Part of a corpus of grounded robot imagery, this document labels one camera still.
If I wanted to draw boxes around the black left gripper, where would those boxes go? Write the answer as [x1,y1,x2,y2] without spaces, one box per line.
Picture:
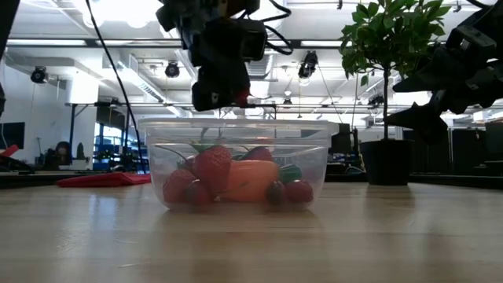
[180,17,252,112]

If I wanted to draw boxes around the red folded cloth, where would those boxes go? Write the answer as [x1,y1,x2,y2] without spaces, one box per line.
[56,171,152,189]

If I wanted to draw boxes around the black monitor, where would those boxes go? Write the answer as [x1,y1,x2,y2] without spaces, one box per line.
[329,123,357,156]
[0,121,26,150]

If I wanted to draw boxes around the dark red cherry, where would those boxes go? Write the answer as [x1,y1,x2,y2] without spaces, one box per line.
[266,179,286,205]
[184,179,211,205]

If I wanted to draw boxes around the black cabinet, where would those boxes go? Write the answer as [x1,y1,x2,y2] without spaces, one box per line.
[402,127,503,176]

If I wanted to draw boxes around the green potted plant black pot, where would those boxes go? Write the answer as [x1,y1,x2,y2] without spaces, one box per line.
[338,0,453,186]

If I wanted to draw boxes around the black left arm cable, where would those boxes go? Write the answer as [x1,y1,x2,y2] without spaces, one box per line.
[259,0,295,56]

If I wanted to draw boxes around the black ceiling camera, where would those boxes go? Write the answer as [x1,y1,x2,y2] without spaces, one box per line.
[164,61,181,79]
[30,65,49,85]
[297,50,319,79]

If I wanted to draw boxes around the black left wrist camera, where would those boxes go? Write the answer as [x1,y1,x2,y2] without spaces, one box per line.
[235,18,269,63]

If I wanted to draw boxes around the clear plastic tupperware container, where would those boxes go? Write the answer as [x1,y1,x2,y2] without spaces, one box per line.
[138,117,340,213]

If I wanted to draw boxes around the strawberry with leafy stem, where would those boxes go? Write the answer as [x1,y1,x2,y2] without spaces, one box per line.
[156,141,233,196]

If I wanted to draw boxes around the orange toy fruit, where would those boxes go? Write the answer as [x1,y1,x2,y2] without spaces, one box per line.
[219,159,303,204]

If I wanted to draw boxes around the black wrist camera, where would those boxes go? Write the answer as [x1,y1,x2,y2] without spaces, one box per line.
[445,24,499,62]
[235,18,269,63]

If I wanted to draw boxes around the ceiling light strip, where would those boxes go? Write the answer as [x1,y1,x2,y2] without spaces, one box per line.
[6,38,87,47]
[300,39,347,48]

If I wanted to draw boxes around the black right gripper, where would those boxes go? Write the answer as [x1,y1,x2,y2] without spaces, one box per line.
[383,46,503,145]

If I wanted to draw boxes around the red strawberry green calyx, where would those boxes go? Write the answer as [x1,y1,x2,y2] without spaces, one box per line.
[163,168,197,204]
[241,145,275,162]

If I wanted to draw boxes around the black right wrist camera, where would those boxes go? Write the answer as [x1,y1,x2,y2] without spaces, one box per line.
[445,24,499,62]

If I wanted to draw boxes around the thin black cable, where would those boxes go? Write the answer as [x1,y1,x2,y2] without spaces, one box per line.
[84,0,149,175]

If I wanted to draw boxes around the white ceiling duct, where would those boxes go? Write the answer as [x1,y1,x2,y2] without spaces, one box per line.
[101,53,185,117]

